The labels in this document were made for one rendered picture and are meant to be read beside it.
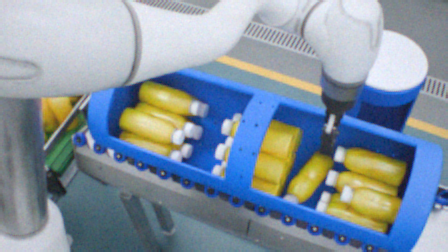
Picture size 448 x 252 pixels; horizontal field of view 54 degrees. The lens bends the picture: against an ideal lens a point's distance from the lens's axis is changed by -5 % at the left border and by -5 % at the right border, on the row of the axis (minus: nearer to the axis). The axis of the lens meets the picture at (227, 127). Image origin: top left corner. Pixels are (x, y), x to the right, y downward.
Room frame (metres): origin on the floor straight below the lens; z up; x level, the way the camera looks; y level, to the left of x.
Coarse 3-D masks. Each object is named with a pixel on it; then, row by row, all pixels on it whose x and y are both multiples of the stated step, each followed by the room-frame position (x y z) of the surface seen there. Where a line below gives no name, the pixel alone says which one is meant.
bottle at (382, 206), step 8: (352, 192) 0.52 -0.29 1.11; (360, 192) 0.51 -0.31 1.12; (368, 192) 0.51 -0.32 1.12; (376, 192) 0.51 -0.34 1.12; (352, 200) 0.50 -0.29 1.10; (360, 200) 0.49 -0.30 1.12; (368, 200) 0.49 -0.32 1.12; (376, 200) 0.48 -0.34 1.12; (384, 200) 0.48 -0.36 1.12; (392, 200) 0.48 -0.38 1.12; (400, 200) 0.48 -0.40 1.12; (360, 208) 0.48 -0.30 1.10; (368, 208) 0.47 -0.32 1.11; (376, 208) 0.47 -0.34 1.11; (384, 208) 0.46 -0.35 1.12; (392, 208) 0.46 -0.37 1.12; (376, 216) 0.46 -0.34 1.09; (384, 216) 0.45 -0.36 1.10; (392, 216) 0.44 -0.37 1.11
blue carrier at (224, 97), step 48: (96, 96) 0.79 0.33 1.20; (240, 96) 0.85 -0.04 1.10; (192, 144) 0.79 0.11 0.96; (240, 144) 0.61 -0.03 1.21; (336, 144) 0.71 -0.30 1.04; (384, 144) 0.66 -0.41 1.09; (432, 144) 0.58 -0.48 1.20; (240, 192) 0.55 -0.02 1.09; (336, 192) 0.60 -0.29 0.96; (432, 192) 0.44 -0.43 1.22; (384, 240) 0.39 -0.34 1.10
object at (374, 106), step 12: (420, 84) 0.92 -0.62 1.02; (360, 96) 0.93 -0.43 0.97; (372, 96) 0.91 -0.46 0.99; (384, 96) 0.90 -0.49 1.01; (396, 96) 0.89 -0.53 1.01; (408, 96) 0.90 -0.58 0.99; (360, 108) 1.17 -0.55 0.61; (372, 108) 1.15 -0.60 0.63; (384, 108) 1.12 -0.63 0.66; (396, 108) 1.07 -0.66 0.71; (408, 108) 1.00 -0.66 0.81; (360, 120) 1.16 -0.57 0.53; (372, 120) 1.14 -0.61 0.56; (384, 120) 1.10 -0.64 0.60; (396, 120) 1.05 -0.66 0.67
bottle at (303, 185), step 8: (312, 160) 0.66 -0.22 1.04; (320, 160) 0.66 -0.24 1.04; (328, 160) 0.66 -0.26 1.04; (304, 168) 0.64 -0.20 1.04; (312, 168) 0.63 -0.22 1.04; (320, 168) 0.63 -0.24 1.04; (328, 168) 0.64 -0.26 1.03; (296, 176) 0.62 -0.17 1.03; (304, 176) 0.61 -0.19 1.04; (312, 176) 0.61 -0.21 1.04; (320, 176) 0.61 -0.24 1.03; (296, 184) 0.59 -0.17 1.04; (304, 184) 0.59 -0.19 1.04; (312, 184) 0.59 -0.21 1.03; (288, 192) 0.58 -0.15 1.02; (296, 192) 0.57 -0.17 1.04; (304, 192) 0.57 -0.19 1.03; (312, 192) 0.58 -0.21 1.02; (296, 200) 0.55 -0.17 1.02; (304, 200) 0.56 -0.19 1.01
